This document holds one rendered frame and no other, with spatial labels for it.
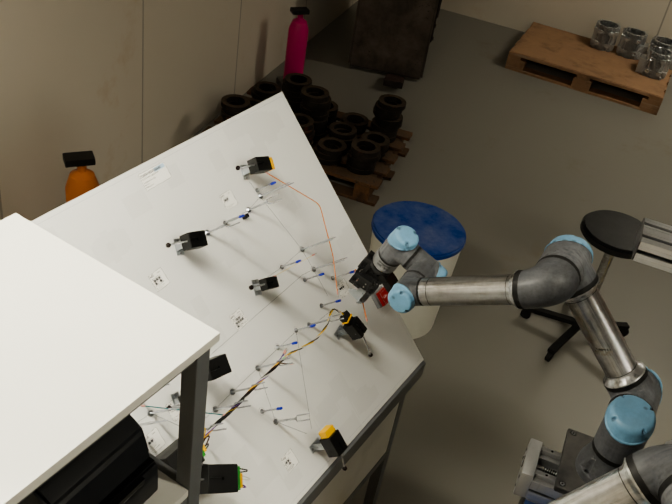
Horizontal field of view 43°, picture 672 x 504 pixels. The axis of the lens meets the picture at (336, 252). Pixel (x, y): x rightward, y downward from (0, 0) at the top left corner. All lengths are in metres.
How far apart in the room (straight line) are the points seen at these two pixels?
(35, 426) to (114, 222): 1.00
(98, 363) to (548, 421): 3.03
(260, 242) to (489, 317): 2.31
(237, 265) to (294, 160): 0.45
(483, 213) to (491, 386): 1.54
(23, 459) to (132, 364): 0.23
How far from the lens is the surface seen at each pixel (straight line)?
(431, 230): 4.12
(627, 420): 2.24
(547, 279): 2.09
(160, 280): 2.27
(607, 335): 2.27
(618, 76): 7.55
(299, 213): 2.66
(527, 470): 2.39
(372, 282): 2.48
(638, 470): 1.62
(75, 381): 1.39
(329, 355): 2.61
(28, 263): 1.62
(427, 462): 3.81
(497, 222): 5.38
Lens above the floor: 2.84
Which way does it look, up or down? 36 degrees down
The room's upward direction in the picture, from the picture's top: 10 degrees clockwise
